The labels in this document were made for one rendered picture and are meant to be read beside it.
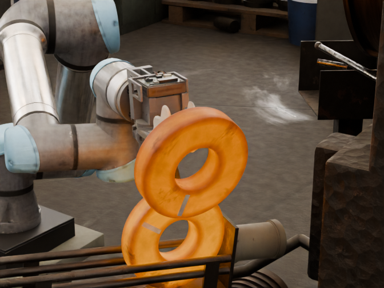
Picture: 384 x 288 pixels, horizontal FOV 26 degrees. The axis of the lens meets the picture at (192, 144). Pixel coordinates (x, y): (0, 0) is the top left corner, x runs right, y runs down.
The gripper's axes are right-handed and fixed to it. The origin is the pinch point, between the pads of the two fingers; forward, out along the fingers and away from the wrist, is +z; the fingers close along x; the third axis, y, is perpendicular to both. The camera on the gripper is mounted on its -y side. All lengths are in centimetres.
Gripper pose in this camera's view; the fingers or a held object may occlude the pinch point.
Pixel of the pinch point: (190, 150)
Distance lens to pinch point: 108.0
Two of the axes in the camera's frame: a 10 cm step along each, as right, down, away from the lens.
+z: 3.8, 2.8, -8.8
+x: 9.2, -1.6, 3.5
